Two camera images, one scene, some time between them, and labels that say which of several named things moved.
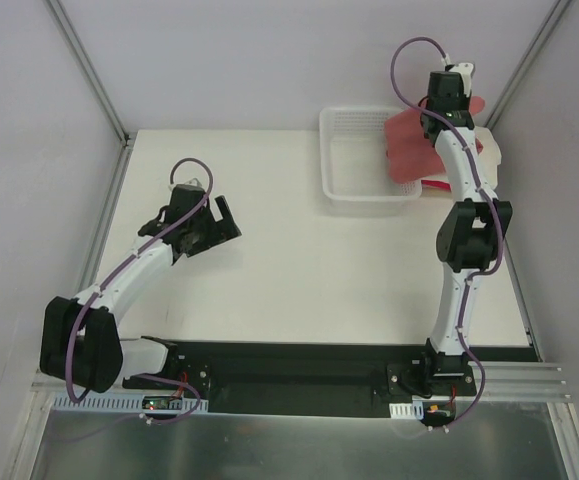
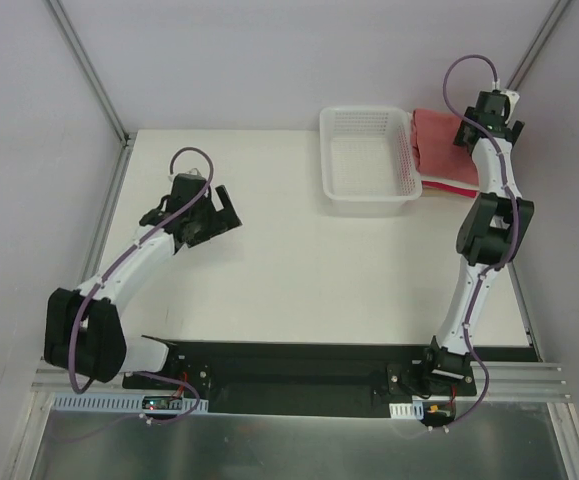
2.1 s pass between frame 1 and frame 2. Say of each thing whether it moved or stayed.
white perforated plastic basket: stayed
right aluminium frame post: stayed
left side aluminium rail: stayed
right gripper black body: moved
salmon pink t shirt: moved
